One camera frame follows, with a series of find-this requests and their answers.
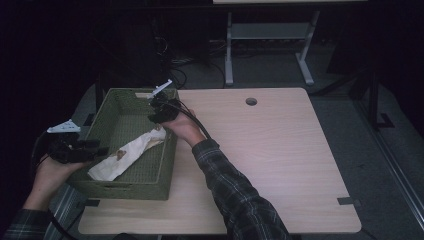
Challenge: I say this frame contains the white metal desk frame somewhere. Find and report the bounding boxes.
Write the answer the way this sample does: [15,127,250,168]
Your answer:
[224,10,321,87]

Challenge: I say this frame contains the grey tape strip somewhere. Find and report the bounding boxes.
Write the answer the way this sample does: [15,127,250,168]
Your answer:
[336,196,362,206]

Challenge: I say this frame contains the black stand foot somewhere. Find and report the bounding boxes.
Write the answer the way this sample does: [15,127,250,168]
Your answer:
[369,71,396,131]

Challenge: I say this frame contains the green woven basket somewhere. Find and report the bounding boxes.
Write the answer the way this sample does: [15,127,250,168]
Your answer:
[65,87,183,201]

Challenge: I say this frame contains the aluminium floor rail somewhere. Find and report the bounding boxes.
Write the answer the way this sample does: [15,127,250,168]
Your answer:
[41,184,88,240]
[353,99,424,231]

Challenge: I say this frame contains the white cloth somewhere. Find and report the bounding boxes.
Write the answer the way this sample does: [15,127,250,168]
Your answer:
[86,126,168,183]

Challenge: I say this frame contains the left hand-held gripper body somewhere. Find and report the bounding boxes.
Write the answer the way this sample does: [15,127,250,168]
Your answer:
[46,118,88,165]

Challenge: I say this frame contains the tangle of floor cables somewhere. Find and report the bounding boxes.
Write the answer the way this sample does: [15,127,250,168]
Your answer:
[151,34,228,90]

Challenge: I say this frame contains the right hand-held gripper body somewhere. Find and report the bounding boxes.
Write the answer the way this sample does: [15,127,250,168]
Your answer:
[146,78,183,124]

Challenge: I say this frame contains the person's left hand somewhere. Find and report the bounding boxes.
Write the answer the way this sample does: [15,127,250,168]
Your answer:
[22,155,92,212]

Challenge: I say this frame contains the person's right hand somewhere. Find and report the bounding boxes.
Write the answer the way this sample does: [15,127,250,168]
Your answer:
[159,107,208,149]

